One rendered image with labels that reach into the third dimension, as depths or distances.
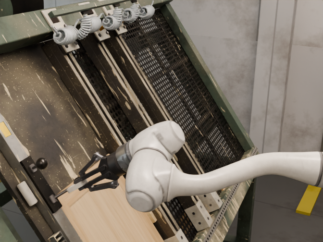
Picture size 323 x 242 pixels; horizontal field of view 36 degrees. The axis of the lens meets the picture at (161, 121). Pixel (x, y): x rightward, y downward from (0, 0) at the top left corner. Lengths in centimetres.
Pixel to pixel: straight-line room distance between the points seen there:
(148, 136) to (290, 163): 40
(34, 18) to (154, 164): 93
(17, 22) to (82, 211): 73
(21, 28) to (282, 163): 106
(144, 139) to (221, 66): 381
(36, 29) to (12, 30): 13
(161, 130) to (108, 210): 63
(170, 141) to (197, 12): 387
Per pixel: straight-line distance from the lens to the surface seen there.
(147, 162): 133
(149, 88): 252
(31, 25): 200
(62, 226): 172
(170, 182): 131
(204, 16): 518
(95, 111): 207
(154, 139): 140
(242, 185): 301
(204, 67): 333
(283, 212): 456
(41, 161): 159
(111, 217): 195
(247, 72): 511
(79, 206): 184
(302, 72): 498
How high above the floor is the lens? 218
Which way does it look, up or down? 19 degrees down
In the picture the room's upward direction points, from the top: 2 degrees clockwise
